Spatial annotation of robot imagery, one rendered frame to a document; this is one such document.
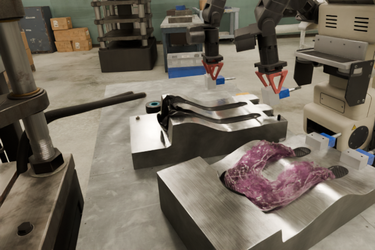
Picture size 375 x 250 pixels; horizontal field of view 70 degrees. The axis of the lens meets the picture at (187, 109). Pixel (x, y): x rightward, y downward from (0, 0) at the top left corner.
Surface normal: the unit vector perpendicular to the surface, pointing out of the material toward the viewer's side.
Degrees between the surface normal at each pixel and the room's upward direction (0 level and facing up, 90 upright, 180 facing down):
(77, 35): 87
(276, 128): 90
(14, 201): 0
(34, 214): 0
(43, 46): 90
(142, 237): 0
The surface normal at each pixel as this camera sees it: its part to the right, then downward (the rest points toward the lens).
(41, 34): 0.06, 0.40
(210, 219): -0.04, -0.91
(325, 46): -0.94, 0.18
